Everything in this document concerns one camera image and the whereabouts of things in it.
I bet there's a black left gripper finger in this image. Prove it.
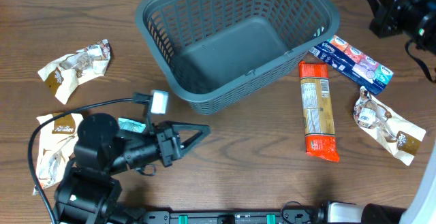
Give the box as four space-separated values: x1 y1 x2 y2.
181 128 211 157
169 121 211 133

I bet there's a grey plastic basket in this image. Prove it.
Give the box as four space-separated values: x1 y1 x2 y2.
135 0 340 114

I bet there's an orange tan cracker package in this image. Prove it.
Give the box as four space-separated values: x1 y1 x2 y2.
298 61 340 162

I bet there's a blue tissue multipack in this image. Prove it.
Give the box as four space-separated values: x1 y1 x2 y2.
309 35 394 95

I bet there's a beige nut snack bag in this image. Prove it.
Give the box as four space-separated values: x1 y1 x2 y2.
353 86 426 166

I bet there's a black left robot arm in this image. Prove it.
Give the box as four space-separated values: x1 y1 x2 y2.
54 113 211 223

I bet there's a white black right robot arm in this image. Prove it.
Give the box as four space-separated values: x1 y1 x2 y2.
367 0 435 54

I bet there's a small teal white packet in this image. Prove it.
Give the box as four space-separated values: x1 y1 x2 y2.
118 118 146 133

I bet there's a beige brown snack bag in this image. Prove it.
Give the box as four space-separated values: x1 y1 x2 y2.
36 113 83 189

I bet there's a crumpled beige snack bag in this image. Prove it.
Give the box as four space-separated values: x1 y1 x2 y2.
37 39 111 105

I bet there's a black left camera cable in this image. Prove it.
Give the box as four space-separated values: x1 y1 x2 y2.
27 93 153 224

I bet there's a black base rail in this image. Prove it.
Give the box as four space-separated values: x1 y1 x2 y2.
142 201 405 224

